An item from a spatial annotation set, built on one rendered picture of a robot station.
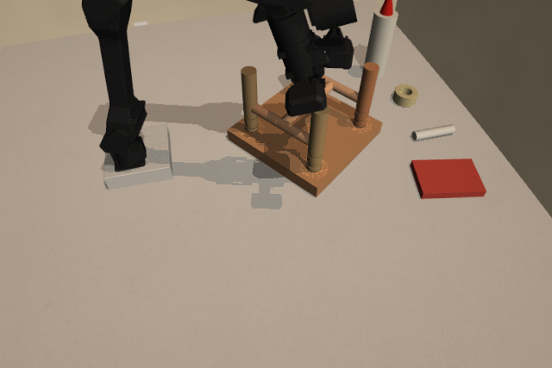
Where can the flat red rectangular block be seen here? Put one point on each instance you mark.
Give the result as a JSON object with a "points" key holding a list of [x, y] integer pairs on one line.
{"points": [[447, 178]]}

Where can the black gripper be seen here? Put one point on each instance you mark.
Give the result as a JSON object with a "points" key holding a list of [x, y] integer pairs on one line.
{"points": [[299, 64]]}

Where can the brown wooden stool legs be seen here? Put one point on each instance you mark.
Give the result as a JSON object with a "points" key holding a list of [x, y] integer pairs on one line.
{"points": [[318, 120]]}

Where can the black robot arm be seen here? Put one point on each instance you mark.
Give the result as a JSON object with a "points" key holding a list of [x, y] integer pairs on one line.
{"points": [[109, 20]]}

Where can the brown wooden stool seat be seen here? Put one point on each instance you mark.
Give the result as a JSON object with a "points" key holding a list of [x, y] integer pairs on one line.
{"points": [[288, 156]]}

